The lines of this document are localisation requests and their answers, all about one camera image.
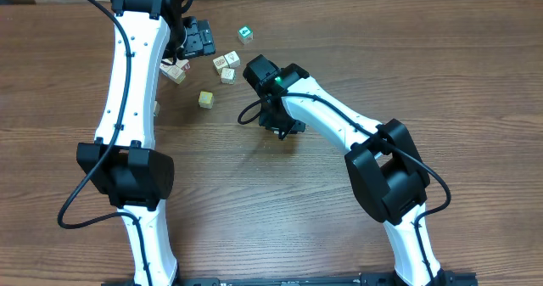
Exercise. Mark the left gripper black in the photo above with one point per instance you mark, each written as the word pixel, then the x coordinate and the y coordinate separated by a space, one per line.
pixel 198 38

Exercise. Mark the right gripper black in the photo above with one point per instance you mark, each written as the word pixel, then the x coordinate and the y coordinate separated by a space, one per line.
pixel 268 120

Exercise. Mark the yellow wooden block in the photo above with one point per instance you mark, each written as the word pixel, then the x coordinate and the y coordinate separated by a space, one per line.
pixel 206 100
pixel 176 74

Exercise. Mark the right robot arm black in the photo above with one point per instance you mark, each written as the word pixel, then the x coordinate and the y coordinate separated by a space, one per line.
pixel 387 174

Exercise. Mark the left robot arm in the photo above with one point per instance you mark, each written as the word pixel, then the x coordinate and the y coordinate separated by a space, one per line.
pixel 121 161

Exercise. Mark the wooden block red side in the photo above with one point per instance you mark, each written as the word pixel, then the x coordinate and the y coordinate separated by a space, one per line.
pixel 183 64

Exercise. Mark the wooden block brown picture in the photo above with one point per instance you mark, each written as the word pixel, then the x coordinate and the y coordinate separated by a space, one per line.
pixel 220 63

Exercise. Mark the wooden block triangle picture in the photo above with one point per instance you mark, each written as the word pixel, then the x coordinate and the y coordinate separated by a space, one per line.
pixel 232 59

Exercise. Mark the wooden block ball picture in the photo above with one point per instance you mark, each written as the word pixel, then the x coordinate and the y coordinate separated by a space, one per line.
pixel 164 68

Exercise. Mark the wooden block green picture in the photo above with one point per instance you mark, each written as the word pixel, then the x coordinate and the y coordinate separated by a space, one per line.
pixel 228 76

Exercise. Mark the green number four block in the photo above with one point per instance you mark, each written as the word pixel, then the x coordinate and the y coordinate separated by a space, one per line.
pixel 245 35

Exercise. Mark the yellow top wooden block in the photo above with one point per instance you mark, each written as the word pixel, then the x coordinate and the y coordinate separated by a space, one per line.
pixel 206 100

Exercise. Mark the wooden block teal side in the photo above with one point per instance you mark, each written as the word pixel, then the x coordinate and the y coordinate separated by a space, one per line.
pixel 156 108

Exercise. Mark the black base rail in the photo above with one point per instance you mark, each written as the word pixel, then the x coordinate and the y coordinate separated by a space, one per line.
pixel 365 279

